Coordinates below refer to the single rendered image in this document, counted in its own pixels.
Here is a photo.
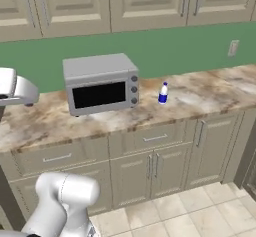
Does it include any beige wall socket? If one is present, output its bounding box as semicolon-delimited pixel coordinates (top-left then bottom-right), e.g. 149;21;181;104
227;39;241;58

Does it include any white bottle with blue label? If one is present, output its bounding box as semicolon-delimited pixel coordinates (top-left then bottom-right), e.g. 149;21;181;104
157;81;170;106

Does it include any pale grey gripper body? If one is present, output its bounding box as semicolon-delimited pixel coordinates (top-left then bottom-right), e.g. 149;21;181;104
13;75;41;106

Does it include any silver drawer handle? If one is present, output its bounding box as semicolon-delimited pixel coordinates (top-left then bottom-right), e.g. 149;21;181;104
142;133;169;143
42;152;73;164

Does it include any beige drawer front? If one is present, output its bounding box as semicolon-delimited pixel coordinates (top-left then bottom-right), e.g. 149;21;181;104
108;120;198;159
10;137;111;179

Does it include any grey toaster oven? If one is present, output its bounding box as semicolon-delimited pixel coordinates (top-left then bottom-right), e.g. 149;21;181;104
62;52;140;118

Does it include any silver base cupboard handle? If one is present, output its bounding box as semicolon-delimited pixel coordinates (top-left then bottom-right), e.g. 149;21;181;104
154;152;161;179
195;119;208;149
147;153;154;181

